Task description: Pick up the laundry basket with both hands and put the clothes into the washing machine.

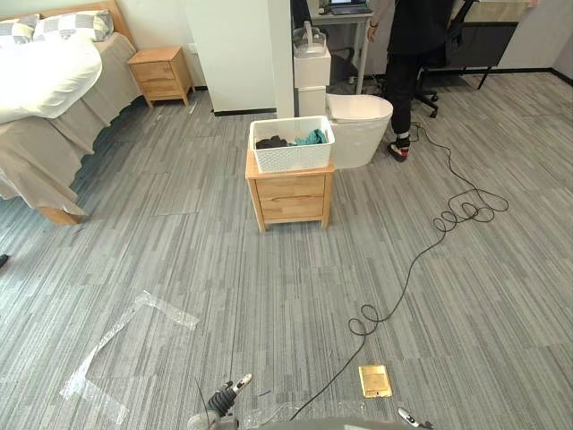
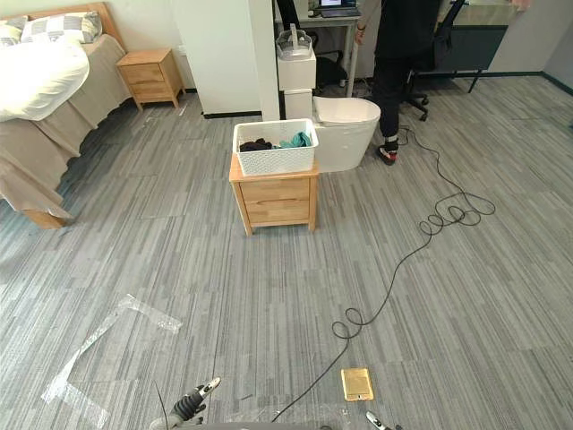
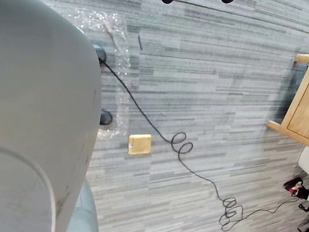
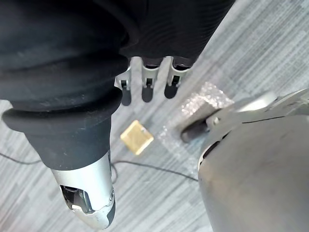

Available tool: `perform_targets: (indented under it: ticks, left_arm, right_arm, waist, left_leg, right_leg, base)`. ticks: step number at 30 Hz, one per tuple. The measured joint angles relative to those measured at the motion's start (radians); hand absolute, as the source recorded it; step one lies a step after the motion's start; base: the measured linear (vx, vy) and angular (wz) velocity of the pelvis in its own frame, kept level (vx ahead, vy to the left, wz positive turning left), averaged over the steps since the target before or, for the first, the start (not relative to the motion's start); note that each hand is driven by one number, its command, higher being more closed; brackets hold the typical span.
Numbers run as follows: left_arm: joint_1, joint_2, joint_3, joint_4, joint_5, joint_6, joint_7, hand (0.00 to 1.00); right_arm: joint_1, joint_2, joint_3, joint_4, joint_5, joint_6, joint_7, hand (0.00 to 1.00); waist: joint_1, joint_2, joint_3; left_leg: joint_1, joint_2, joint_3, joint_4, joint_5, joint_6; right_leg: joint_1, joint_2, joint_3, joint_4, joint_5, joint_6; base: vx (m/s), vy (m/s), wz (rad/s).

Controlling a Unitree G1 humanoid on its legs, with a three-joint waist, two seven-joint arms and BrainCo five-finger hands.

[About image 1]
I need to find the black garment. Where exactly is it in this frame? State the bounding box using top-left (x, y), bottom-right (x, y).
top-left (255, 134), bottom-right (289, 151)

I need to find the white woven laundry basket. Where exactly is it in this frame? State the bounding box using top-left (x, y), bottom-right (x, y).
top-left (248, 115), bottom-right (337, 175)

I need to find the white toilet tank cabinet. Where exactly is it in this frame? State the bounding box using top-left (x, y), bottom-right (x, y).
top-left (293, 43), bottom-right (332, 118)

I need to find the teal garment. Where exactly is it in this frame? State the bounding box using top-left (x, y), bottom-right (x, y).
top-left (289, 128), bottom-right (329, 148)

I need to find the laptop computer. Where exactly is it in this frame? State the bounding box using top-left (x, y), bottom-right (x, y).
top-left (325, 0), bottom-right (372, 16)

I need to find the clear tape strip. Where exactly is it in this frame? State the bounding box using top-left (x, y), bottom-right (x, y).
top-left (58, 289), bottom-right (201, 426)
top-left (235, 400), bottom-right (375, 425)

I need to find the black swivel chair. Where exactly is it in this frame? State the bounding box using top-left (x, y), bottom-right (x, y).
top-left (329, 46), bottom-right (360, 85)

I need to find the wooden bed frame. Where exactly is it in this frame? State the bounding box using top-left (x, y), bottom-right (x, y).
top-left (0, 0), bottom-right (140, 227)

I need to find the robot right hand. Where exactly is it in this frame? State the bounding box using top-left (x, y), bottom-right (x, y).
top-left (397, 407), bottom-right (433, 429)

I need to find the long black cable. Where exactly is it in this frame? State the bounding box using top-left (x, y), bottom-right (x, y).
top-left (289, 119), bottom-right (510, 422)

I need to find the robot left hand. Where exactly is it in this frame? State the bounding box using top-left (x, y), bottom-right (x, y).
top-left (203, 372), bottom-right (253, 416)

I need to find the white duvet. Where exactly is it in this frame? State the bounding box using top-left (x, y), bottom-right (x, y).
top-left (0, 33), bottom-right (105, 126)

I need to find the white VR headset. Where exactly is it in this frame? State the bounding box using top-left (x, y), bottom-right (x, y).
top-left (292, 21), bottom-right (327, 58)

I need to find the brass floor socket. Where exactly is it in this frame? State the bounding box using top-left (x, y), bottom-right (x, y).
top-left (357, 364), bottom-right (394, 399)

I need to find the black office chair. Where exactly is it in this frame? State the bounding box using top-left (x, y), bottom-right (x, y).
top-left (410, 0), bottom-right (476, 119)

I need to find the white toilet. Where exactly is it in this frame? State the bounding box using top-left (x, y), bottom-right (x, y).
top-left (325, 92), bottom-right (395, 171)

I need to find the wooden two-drawer nightstand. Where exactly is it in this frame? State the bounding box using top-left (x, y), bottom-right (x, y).
top-left (127, 46), bottom-right (195, 109)
top-left (244, 150), bottom-right (336, 234)

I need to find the grey checked pillow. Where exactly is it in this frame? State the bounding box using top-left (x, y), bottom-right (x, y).
top-left (0, 13), bottom-right (41, 47)
top-left (32, 9), bottom-right (114, 44)

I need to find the grey desk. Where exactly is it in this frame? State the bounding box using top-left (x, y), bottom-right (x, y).
top-left (308, 8), bottom-right (375, 96)

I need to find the beige bed sheet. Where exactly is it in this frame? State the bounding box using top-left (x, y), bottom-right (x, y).
top-left (0, 31), bottom-right (144, 218)

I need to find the person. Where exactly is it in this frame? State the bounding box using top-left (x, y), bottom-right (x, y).
top-left (366, 0), bottom-right (465, 164)

